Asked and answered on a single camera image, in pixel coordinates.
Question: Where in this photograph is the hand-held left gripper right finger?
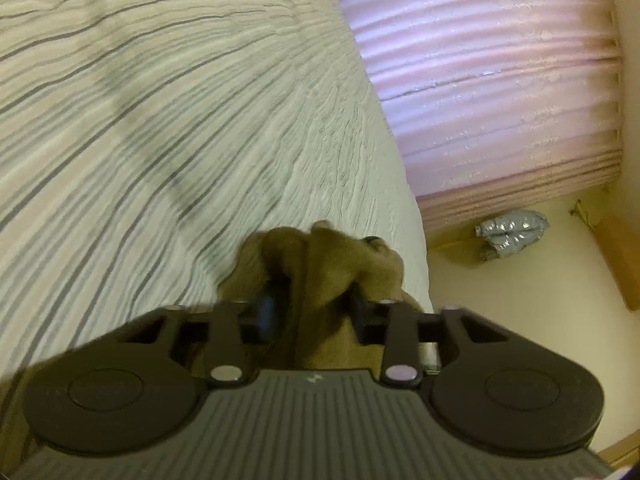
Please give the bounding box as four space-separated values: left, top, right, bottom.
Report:
349 292 507 389

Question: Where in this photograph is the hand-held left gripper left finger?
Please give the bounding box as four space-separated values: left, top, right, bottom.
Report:
117 294 277 389

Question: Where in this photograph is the olive brown garment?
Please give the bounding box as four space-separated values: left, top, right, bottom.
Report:
0 220 434 467

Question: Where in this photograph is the silver foil bag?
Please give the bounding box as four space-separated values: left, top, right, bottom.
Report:
474 209 551 262

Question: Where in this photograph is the striped white bed cover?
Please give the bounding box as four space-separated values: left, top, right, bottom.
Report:
0 0 435 391

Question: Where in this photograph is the pink curtain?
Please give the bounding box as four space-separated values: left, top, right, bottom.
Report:
320 0 627 233

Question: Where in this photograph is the wooden box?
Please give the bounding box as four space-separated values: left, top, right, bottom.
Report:
594 212 640 312

